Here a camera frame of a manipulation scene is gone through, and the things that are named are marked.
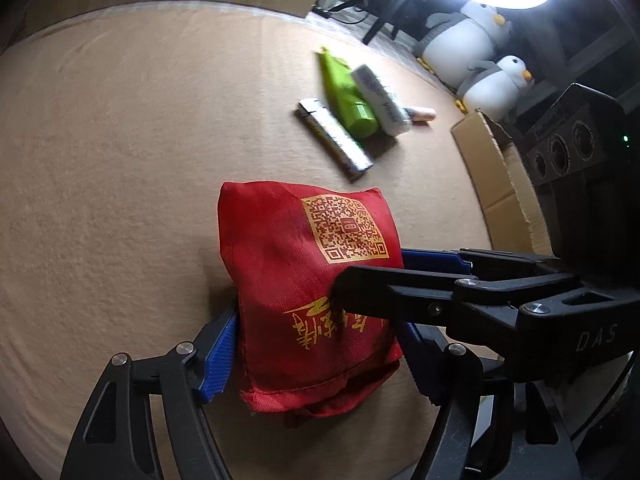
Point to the silver strip packet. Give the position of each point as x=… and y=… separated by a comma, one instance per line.
x=332, y=137

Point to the white tissue pack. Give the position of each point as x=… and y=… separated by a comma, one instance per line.
x=382, y=100

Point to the cardboard box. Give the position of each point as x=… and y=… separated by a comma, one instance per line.
x=500, y=185

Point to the red fabric bag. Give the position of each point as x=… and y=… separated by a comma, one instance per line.
x=285, y=270

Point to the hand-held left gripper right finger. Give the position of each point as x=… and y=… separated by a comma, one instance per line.
x=417, y=360

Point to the green tube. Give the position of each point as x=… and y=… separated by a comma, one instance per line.
x=342, y=95

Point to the small penguin plush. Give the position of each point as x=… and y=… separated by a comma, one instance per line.
x=492, y=90

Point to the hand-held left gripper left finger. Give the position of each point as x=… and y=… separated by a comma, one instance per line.
x=220, y=355

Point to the large penguin plush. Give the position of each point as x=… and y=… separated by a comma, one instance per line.
x=457, y=42

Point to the pink lip balm stick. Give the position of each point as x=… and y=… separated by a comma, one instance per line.
x=424, y=115

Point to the black tripod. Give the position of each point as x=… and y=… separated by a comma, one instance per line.
x=377, y=25

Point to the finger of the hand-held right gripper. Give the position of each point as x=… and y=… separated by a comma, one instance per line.
x=430, y=259
x=380, y=290

